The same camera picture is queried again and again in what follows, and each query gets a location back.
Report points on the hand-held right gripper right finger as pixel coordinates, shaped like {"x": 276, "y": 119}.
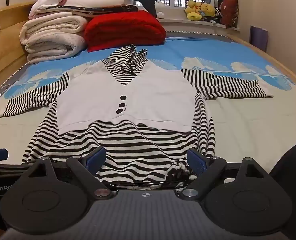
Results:
{"x": 195, "y": 161}

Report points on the blue patterned bed sheet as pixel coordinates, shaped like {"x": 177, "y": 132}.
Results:
{"x": 207, "y": 52}

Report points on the yellow plush toy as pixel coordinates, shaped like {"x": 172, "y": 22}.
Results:
{"x": 193, "y": 11}
{"x": 207, "y": 9}

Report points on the person's dark trouser leg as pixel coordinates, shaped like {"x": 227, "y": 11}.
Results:
{"x": 291, "y": 180}

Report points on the dark red plush cushion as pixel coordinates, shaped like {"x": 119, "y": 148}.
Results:
{"x": 229, "y": 12}

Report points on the red folded blanket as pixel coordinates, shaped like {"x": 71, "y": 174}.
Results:
{"x": 123, "y": 31}

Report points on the purple flat board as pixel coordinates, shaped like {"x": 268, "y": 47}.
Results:
{"x": 259, "y": 38}

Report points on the striped dress with white vest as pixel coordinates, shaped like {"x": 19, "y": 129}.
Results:
{"x": 138, "y": 140}

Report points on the white plush toy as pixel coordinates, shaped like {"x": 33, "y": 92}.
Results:
{"x": 160, "y": 8}

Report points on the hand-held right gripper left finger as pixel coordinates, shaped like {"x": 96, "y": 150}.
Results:
{"x": 98, "y": 157}

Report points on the dark patterned folded blanket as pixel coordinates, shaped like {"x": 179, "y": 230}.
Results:
{"x": 100, "y": 9}

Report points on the striped plush toy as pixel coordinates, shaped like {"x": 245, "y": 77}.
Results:
{"x": 216, "y": 15}

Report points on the cream folded quilt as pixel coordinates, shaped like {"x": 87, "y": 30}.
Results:
{"x": 53, "y": 35}

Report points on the wooden bed frame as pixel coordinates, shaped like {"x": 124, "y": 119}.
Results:
{"x": 5, "y": 47}

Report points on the white pillow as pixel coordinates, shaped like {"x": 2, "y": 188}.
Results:
{"x": 98, "y": 0}

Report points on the balcony railing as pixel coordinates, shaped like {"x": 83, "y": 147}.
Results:
{"x": 182, "y": 0}

